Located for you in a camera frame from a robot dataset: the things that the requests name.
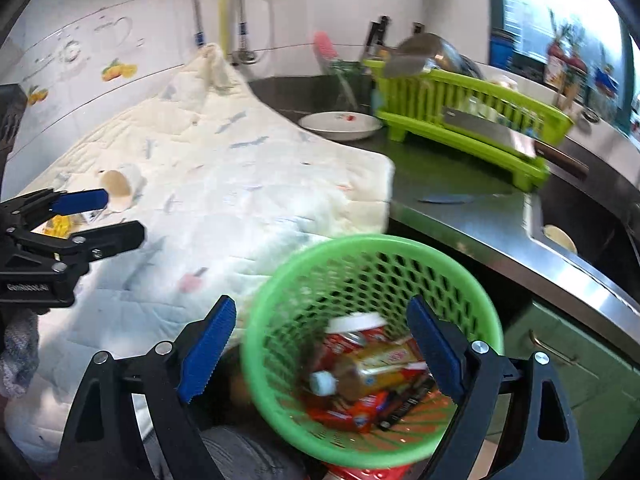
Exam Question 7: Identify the white paper cup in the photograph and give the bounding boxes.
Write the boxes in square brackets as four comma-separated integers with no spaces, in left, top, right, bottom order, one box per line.
[100,164,145,212]

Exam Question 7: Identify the red soda can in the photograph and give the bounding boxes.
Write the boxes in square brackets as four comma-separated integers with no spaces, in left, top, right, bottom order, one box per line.
[310,332,368,373]

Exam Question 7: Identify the red gold drink bottle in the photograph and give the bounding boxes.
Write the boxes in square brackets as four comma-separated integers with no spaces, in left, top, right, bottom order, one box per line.
[309,339,430,402]

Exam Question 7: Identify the orange snack wrapper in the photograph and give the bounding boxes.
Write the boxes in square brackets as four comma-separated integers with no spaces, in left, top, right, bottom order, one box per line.
[305,391,388,434]

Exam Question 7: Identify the yellow plastic bag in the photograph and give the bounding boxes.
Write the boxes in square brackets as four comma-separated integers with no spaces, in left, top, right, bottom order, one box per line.
[41,214,86,238]

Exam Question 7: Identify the red cup with clear lid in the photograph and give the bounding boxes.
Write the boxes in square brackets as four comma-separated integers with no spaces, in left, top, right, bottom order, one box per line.
[326,312,387,347]

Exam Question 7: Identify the green cabinet doors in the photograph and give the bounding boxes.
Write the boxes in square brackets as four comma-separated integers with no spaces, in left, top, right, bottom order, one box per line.
[504,302,639,479]

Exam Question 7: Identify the left gloved hand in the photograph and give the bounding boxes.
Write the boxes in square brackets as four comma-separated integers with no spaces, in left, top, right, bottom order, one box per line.
[1,309,39,399]

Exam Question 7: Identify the green plastic waste basket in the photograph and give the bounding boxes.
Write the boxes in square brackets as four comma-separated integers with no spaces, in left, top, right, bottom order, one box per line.
[241,234,504,469]

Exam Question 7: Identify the person's jeans legs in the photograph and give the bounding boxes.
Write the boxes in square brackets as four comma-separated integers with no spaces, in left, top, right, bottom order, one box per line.
[200,425,307,479]

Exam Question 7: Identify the black small wrapper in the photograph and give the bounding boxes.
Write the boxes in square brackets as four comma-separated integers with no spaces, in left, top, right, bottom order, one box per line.
[376,375,436,431]

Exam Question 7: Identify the white quilted cloth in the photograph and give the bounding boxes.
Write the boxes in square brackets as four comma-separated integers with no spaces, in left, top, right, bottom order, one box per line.
[4,44,394,471]

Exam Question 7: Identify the red plastic stool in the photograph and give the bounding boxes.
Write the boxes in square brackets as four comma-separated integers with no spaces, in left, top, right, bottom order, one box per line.
[323,465,412,480]

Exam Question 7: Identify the steel sink basin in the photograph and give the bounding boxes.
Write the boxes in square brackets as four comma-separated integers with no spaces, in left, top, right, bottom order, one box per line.
[537,176,639,302]

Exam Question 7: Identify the white ceramic bowl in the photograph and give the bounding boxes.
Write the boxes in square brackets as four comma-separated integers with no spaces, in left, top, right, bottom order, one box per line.
[298,112,383,142]

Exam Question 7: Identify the green utensil holder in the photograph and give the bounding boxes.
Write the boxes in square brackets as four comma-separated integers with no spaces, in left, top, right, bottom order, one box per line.
[329,60,372,113]

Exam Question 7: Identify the pink brush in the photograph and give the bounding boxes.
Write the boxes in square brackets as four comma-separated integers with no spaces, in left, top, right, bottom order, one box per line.
[314,32,338,63]

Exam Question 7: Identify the green dish rack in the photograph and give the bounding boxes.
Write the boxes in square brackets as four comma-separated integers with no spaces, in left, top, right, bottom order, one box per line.
[364,60,574,192]

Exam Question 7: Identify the steel pot in rack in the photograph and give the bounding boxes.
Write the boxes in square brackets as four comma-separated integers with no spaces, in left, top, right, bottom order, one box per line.
[383,32,484,80]

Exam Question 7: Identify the blue container on sill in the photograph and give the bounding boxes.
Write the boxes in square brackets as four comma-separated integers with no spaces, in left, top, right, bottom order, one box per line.
[489,29,515,70]

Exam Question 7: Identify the yellow gas hose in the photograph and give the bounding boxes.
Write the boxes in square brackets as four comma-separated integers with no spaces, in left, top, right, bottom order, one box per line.
[218,0,239,57]

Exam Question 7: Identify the cleaver with wooden handle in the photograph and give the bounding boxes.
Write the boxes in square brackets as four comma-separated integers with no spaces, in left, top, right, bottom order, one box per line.
[442,107,589,180]

